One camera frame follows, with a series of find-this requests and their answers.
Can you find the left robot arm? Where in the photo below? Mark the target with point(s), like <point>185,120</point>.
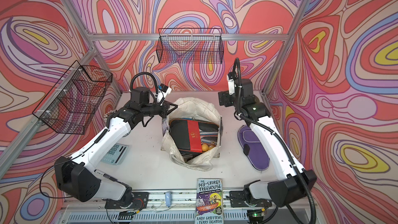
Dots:
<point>78,176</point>

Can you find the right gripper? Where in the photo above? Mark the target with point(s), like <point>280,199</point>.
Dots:
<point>225,95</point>

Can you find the cup of pencils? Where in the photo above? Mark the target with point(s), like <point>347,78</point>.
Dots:
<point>106,115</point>

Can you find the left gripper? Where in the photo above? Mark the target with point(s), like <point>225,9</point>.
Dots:
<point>165,109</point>

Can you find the grey calculator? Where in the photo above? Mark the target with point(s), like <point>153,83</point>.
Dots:
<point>115,155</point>

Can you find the black marker pen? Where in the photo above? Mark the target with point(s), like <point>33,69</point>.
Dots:
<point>103,174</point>

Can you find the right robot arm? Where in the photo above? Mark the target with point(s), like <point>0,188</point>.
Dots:
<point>293,182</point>

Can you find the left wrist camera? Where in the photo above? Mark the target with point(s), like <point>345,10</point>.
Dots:
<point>163,92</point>

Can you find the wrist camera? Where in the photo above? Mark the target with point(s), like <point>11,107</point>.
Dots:
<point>231,77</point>
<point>163,92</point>

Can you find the small blue white device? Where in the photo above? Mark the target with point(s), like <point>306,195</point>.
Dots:
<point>168,199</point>

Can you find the back wire basket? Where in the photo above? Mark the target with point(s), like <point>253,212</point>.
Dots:
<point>190,46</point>

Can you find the orange ping pong ball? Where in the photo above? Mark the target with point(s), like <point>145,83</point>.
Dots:
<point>204,147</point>

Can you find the black red paddle case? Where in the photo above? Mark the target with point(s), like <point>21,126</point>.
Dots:
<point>189,135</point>

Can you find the right base connector box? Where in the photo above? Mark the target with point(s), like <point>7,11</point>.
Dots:
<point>255,216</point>

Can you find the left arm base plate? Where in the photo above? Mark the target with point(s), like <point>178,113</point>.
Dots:
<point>134,200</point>

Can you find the left wire basket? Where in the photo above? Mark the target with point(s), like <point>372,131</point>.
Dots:
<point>70,105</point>

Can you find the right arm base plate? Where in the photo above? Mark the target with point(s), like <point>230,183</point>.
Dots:
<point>244,199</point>

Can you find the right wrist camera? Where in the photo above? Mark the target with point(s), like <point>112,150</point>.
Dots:
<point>231,77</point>

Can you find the wire basket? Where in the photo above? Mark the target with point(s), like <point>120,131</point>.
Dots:
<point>70,105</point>
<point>190,46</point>

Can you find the white canvas tote bag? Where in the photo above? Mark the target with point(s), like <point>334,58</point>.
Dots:
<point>199,110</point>

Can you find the purple paddle case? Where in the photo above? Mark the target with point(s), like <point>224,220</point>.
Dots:
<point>253,149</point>

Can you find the treehouse paperback book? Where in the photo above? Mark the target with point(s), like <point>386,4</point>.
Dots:
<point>209,202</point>

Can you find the green circuit board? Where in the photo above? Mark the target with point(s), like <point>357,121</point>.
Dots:
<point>126,215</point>

